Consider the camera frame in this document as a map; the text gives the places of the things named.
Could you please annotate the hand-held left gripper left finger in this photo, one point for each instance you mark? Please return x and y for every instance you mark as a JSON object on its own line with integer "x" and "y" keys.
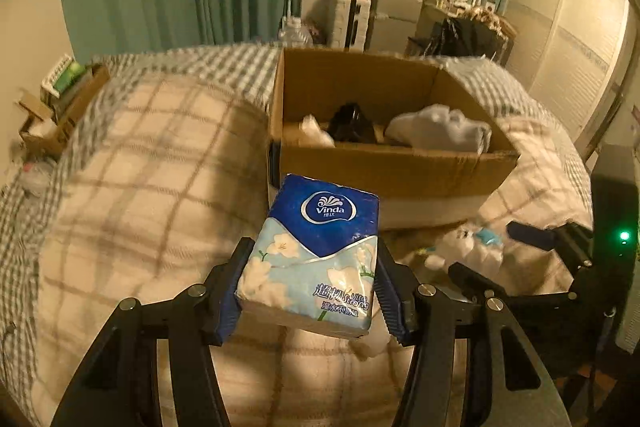
{"x": 226, "y": 313}

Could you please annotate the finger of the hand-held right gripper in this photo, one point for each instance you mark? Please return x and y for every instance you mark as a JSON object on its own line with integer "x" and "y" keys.
{"x": 530, "y": 234}
{"x": 470, "y": 277}

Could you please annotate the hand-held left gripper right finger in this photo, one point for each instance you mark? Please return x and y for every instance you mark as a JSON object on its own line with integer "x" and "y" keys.
{"x": 393, "y": 310}

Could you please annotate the blue floral tissue pack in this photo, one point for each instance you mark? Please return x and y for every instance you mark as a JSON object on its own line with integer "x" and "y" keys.
{"x": 310, "y": 257}

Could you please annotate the large cardboard box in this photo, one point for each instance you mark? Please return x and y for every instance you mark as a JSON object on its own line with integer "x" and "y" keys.
{"x": 400, "y": 187}

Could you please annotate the white plush toy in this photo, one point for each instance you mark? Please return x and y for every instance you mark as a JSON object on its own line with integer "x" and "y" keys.
{"x": 467, "y": 247}

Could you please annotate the beige plaid duvet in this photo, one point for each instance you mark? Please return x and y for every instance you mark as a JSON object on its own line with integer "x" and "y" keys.
{"x": 140, "y": 207}

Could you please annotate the white cloth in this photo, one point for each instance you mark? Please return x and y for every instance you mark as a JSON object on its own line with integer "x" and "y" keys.
{"x": 440, "y": 127}

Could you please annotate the white sliding wardrobe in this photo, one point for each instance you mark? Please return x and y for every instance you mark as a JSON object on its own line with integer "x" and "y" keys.
{"x": 565, "y": 42}

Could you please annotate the black glossy object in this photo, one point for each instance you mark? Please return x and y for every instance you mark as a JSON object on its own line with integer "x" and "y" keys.
{"x": 352, "y": 124}

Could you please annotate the crumpled white tissue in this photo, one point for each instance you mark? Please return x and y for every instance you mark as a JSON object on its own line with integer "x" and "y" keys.
{"x": 316, "y": 131}

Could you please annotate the black bag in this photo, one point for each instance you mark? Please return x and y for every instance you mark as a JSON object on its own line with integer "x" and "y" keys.
{"x": 465, "y": 38}

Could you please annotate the grey checked bed sheet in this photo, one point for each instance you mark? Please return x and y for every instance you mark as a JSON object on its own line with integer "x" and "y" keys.
{"x": 210, "y": 59}

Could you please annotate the small bedside cardboard box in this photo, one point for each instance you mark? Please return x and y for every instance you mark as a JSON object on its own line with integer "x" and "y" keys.
{"x": 75, "y": 107}

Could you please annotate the grey small fridge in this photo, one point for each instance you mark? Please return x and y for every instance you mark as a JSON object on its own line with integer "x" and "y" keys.
{"x": 397, "y": 14}

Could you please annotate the white stacked storage crates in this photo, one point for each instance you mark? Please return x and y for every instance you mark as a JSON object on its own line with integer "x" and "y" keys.
{"x": 347, "y": 22}

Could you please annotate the green packet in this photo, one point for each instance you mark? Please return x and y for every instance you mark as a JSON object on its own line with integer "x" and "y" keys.
{"x": 70, "y": 77}

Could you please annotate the clear water bottle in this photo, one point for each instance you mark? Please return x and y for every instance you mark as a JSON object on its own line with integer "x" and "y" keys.
{"x": 295, "y": 33}

